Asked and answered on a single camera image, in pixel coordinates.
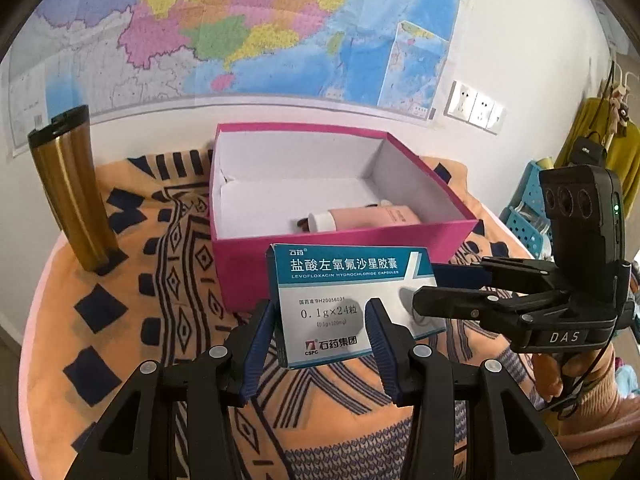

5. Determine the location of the person's right hand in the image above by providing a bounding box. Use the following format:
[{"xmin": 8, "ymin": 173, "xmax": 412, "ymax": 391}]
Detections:
[{"xmin": 530, "ymin": 351, "xmax": 573, "ymax": 405}]

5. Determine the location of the gold travel mug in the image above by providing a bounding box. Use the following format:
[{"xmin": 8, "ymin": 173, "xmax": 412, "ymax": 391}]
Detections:
[{"xmin": 27, "ymin": 105, "xmax": 122, "ymax": 275}]

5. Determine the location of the black handbag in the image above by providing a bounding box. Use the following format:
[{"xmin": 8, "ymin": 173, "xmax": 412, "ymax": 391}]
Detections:
[{"xmin": 570, "ymin": 132, "xmax": 609, "ymax": 162}]

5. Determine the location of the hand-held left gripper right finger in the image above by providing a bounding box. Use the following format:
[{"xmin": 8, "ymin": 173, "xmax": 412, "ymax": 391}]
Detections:
[{"xmin": 364, "ymin": 298, "xmax": 571, "ymax": 480}]

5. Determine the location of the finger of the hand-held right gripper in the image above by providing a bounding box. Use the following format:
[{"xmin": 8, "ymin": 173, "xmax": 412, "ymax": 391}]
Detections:
[
  {"xmin": 430, "ymin": 255, "xmax": 569, "ymax": 295},
  {"xmin": 411, "ymin": 284, "xmax": 577, "ymax": 334}
]

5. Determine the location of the white wall socket panel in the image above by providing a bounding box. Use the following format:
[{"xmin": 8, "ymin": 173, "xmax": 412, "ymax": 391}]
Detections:
[{"xmin": 446, "ymin": 80, "xmax": 507, "ymax": 135}]

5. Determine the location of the colourful wall map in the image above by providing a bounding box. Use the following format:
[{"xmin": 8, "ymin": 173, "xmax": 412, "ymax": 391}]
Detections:
[{"xmin": 0, "ymin": 0, "xmax": 469, "ymax": 162}]

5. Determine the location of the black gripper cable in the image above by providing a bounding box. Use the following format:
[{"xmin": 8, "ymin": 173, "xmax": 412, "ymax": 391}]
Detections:
[{"xmin": 547, "ymin": 330, "xmax": 622, "ymax": 419}]

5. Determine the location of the white and blue medicine box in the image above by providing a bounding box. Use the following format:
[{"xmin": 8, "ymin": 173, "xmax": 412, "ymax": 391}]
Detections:
[{"xmin": 267, "ymin": 243, "xmax": 447, "ymax": 372}]

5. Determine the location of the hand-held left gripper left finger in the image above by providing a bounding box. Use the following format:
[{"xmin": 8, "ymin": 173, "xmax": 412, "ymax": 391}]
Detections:
[{"xmin": 65, "ymin": 299, "xmax": 277, "ymax": 480}]

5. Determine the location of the yellow hanging garment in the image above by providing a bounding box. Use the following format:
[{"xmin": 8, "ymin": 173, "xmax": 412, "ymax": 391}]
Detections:
[{"xmin": 555, "ymin": 95, "xmax": 640, "ymax": 177}]

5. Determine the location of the pink tube with white cap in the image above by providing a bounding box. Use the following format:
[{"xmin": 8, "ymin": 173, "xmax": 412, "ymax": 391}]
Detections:
[{"xmin": 306, "ymin": 203, "xmax": 422, "ymax": 234}]

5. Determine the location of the pink cardboard box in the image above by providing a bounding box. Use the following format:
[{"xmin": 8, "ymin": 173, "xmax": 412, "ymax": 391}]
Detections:
[{"xmin": 209, "ymin": 122, "xmax": 479, "ymax": 317}]

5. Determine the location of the blue plastic basket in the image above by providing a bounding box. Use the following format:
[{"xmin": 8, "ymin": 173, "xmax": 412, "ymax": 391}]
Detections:
[{"xmin": 500, "ymin": 159, "xmax": 555, "ymax": 267}]

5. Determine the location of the orange patterned tablecloth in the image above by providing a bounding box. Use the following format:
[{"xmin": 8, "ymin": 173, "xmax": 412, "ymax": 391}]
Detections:
[{"xmin": 20, "ymin": 152, "xmax": 553, "ymax": 480}]

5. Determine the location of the person's right forearm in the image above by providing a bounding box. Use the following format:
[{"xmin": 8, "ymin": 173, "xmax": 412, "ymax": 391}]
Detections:
[{"xmin": 550, "ymin": 345, "xmax": 640, "ymax": 467}]

